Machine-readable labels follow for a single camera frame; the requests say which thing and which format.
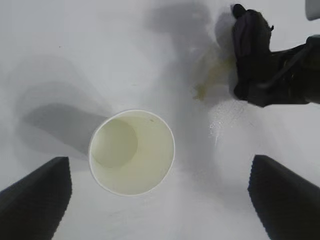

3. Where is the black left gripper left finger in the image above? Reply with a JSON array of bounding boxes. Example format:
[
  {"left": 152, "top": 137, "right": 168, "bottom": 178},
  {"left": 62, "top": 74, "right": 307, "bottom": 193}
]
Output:
[{"left": 0, "top": 156, "right": 73, "bottom": 240}]

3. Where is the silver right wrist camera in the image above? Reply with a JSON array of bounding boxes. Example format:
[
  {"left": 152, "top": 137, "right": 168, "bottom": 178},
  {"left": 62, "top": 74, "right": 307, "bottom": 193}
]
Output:
[{"left": 304, "top": 0, "right": 320, "bottom": 21}]

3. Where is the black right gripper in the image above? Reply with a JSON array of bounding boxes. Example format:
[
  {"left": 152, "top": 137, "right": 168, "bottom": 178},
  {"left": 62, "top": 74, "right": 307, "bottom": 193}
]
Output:
[{"left": 246, "top": 36, "right": 320, "bottom": 109}]

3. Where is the black right camera cable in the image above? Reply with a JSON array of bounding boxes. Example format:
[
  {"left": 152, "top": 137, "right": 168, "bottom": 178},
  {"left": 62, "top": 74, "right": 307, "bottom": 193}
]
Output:
[{"left": 257, "top": 44, "right": 311, "bottom": 90}]

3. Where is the white paper cup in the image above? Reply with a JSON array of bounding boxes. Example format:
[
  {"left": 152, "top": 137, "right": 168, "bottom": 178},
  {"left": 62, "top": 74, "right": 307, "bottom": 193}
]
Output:
[{"left": 88, "top": 108, "right": 176, "bottom": 197}]

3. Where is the black purple cloth rag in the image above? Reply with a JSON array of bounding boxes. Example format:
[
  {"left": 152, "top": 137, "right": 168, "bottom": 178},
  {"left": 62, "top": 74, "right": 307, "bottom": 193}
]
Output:
[{"left": 231, "top": 3, "right": 275, "bottom": 100}]

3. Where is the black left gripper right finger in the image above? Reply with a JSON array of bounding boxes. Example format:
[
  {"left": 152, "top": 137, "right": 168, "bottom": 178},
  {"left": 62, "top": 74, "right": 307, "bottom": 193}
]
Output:
[{"left": 248, "top": 154, "right": 320, "bottom": 240}]

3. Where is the brown liquid spill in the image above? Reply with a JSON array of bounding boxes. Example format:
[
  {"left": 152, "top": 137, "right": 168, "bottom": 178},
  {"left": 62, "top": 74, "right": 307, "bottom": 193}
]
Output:
[{"left": 191, "top": 47, "right": 237, "bottom": 101}]

